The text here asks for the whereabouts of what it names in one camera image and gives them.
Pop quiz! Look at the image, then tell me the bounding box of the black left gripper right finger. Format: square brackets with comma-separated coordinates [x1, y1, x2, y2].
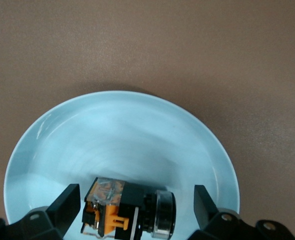
[189, 184, 295, 240]

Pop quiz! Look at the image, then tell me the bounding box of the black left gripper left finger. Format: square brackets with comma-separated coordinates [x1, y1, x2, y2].
[0, 183, 81, 240]

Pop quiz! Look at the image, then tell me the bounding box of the light blue round plate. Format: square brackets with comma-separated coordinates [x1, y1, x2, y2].
[3, 90, 241, 240]

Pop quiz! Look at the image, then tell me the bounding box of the orange push button switch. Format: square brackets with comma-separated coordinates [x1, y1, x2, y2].
[81, 176, 177, 240]

